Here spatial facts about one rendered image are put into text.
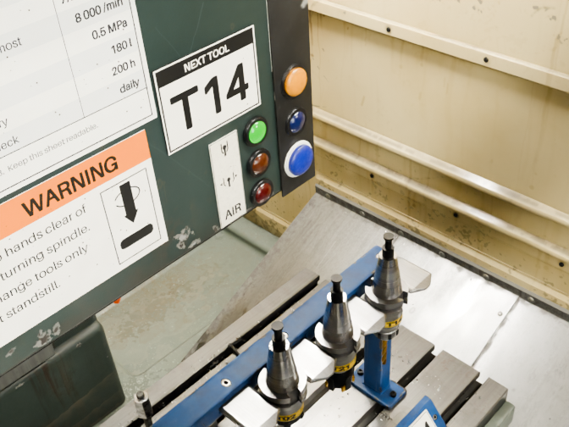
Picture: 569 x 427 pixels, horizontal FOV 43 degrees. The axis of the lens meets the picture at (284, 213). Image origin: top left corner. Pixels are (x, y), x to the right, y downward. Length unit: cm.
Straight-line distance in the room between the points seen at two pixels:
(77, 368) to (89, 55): 118
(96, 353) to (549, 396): 93
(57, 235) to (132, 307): 151
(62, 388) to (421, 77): 98
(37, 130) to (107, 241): 11
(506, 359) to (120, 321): 100
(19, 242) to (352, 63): 119
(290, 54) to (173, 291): 149
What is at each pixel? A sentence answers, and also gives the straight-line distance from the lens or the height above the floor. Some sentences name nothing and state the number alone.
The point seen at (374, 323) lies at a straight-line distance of 104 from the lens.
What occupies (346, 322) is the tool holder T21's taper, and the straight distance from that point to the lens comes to 98.
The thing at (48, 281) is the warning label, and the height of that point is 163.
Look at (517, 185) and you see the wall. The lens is 149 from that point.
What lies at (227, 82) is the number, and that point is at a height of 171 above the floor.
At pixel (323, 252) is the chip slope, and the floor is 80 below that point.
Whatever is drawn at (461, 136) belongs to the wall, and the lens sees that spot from 151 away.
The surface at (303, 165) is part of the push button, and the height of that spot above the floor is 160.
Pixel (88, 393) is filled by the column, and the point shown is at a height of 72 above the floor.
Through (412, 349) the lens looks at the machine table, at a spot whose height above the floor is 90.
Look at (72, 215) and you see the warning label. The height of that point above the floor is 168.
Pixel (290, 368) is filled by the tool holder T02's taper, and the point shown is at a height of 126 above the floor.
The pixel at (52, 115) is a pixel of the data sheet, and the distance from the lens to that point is 49.
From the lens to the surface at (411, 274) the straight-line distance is 112.
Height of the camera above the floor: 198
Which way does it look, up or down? 38 degrees down
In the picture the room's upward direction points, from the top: 4 degrees counter-clockwise
